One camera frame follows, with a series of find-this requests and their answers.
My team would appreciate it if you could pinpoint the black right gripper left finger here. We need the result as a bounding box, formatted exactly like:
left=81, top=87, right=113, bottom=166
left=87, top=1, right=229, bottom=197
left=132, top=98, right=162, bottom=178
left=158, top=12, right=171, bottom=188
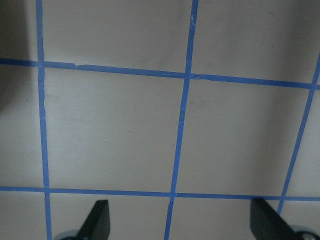
left=55, top=199, right=111, bottom=240

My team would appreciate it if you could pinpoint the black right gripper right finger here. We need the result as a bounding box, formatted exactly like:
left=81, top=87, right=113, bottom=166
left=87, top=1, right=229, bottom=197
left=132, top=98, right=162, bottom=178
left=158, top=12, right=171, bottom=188
left=250, top=197, right=320, bottom=240

